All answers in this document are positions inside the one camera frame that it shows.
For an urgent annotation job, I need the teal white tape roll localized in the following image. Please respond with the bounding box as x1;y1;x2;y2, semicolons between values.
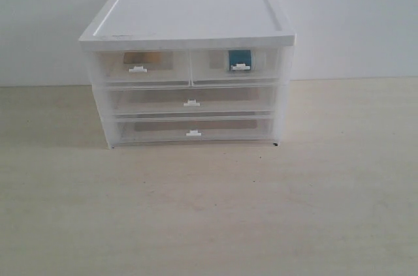
227;50;266;73

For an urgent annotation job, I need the yellow cheese wedge block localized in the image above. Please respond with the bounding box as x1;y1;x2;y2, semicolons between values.
123;52;162;65

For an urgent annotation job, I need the clear middle wide drawer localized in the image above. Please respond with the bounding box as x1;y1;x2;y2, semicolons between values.
109;85;277;115

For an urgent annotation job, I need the clear wide drawer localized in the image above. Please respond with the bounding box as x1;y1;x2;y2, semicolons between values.
110;117;275;146
109;85;277;115

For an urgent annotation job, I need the white plastic drawer cabinet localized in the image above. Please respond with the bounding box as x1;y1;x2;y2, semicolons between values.
79;0;296;148

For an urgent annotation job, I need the clear bottom wide drawer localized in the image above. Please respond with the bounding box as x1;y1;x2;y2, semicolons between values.
110;117;275;146

